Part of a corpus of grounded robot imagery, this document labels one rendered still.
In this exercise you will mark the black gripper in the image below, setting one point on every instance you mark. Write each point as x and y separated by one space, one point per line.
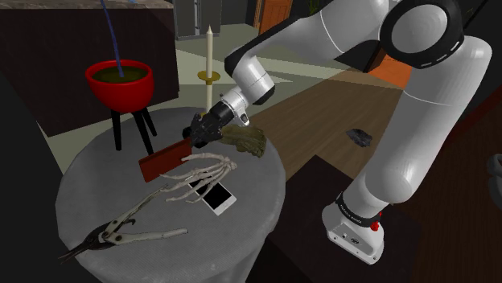
208 123

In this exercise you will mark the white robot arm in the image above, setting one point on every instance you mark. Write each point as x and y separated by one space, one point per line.
427 117

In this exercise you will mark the olive crumpled cloth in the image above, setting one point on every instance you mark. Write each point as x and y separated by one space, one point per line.
247 139

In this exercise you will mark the pale skeleton hand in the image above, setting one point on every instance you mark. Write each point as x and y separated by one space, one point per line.
213 167

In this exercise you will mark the red flat box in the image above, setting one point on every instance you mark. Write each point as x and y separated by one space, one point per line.
162 160

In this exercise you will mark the white candle in gold holder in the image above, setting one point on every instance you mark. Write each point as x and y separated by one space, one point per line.
210 51

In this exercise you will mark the white smartphone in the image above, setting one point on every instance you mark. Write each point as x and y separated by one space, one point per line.
219 198

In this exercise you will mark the red plant pot on legs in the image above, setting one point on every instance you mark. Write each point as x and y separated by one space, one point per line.
119 92

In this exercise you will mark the round grey table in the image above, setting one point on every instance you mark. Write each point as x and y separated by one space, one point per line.
113 188

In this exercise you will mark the orange wooden door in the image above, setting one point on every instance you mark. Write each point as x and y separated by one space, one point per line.
274 13

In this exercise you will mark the dark robot stand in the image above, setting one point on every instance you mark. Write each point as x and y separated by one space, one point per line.
298 219

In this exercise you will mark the black rock-like lump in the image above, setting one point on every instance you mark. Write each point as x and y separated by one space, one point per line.
359 138

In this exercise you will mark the grey rounded object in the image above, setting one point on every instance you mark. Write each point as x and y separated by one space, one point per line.
496 168

